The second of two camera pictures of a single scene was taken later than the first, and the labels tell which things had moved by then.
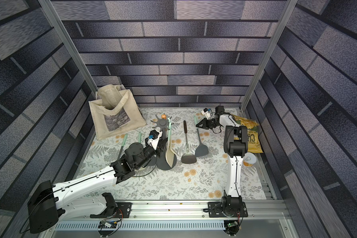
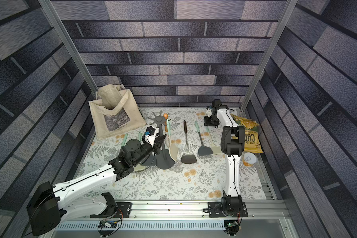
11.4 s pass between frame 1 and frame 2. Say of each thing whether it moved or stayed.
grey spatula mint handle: stayed
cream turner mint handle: moved
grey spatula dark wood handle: stayed
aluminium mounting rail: stayed
